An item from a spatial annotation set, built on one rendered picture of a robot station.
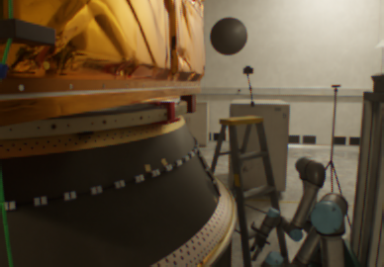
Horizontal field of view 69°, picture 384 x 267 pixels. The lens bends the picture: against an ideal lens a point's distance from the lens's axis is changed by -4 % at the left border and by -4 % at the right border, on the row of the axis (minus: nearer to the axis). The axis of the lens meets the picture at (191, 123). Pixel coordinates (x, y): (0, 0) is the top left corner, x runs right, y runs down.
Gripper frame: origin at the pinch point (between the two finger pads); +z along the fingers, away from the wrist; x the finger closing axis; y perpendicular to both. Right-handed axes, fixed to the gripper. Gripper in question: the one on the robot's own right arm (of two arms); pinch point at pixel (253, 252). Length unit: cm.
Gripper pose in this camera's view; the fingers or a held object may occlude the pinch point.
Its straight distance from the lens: 203.2
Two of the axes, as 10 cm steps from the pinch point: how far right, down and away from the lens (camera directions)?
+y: 9.0, 4.1, -1.1
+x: 1.3, 0.0, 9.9
